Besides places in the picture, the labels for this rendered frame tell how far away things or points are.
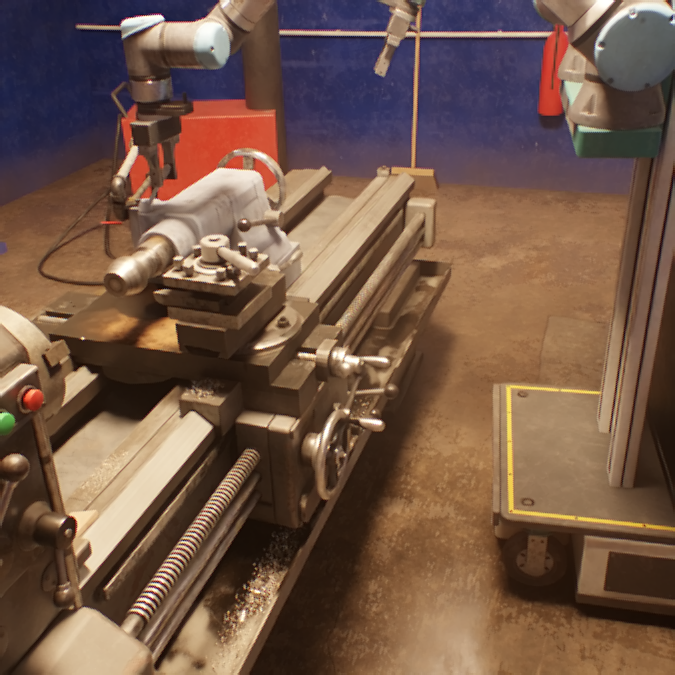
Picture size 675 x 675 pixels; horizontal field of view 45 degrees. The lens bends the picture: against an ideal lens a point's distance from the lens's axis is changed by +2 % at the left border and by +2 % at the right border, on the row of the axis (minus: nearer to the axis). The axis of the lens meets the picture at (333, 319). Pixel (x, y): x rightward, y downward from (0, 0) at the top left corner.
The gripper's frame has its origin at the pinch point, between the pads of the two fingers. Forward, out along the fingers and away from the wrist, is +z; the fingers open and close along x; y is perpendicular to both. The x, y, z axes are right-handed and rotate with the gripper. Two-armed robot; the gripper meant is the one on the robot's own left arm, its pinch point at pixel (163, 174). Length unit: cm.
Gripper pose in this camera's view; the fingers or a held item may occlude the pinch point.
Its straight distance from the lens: 194.7
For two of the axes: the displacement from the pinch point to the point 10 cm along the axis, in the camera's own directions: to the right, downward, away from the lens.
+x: -3.8, 4.3, -8.1
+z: 0.3, 8.9, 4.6
